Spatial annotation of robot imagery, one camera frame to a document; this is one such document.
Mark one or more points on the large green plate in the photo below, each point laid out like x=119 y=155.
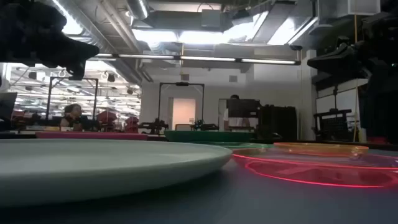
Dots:
x=93 y=168

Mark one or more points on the person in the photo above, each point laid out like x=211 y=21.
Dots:
x=72 y=113
x=226 y=119

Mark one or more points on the black gantry frame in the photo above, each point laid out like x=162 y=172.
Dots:
x=182 y=83
x=48 y=99

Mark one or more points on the red machine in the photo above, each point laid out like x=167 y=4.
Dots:
x=106 y=118
x=132 y=123

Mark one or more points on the small translucent pink plate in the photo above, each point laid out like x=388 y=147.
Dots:
x=311 y=174

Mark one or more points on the dark monitor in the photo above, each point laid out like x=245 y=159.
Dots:
x=7 y=105

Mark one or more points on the small translucent orange plate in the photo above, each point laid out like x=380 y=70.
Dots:
x=311 y=148

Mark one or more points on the black background robot arm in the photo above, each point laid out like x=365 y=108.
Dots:
x=155 y=126
x=205 y=126

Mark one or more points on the black monitor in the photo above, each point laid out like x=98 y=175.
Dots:
x=242 y=108

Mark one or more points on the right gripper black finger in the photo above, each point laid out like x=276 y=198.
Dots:
x=342 y=62

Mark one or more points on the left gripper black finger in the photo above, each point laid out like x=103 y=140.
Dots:
x=78 y=70
x=81 y=51

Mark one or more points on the dark green plastic plate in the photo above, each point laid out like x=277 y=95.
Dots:
x=208 y=136

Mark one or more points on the silver air duct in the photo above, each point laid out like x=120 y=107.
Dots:
x=138 y=7

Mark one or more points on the black cart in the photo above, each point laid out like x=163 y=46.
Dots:
x=334 y=127

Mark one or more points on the ceiling light strip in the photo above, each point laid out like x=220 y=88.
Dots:
x=205 y=58

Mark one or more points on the black cabinet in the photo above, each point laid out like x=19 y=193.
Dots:
x=276 y=123

